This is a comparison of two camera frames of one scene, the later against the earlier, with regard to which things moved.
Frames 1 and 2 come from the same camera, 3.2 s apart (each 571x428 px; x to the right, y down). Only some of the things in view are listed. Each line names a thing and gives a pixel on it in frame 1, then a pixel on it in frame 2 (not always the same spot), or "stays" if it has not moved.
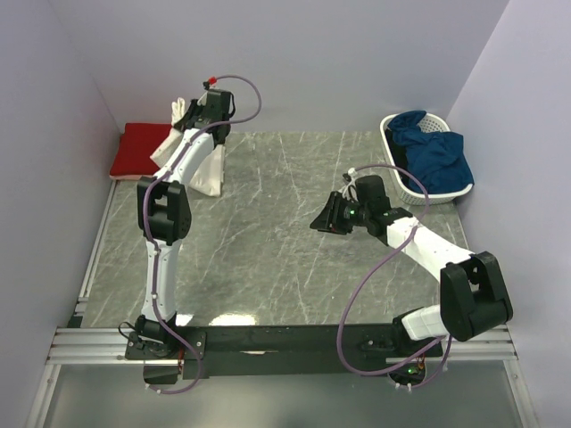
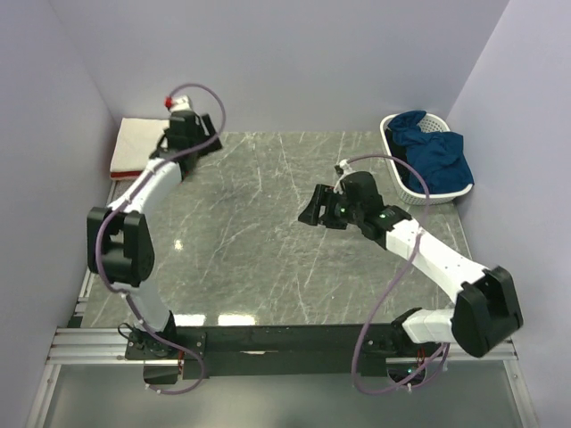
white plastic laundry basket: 430,122 stays
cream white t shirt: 211,182 -> 135,143
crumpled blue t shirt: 438,159 stays
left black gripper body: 196,111 -> 198,139
